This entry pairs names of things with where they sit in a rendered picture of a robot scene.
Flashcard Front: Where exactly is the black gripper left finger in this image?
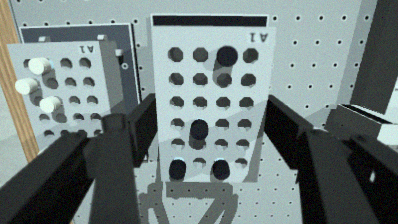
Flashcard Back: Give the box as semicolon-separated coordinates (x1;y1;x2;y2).
0;93;158;224

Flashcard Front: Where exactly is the light grey block with holes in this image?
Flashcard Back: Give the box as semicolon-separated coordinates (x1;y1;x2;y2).
7;41;126;151
151;26;277;183

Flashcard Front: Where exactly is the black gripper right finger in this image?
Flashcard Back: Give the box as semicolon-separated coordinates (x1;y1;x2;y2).
264;94;398;224

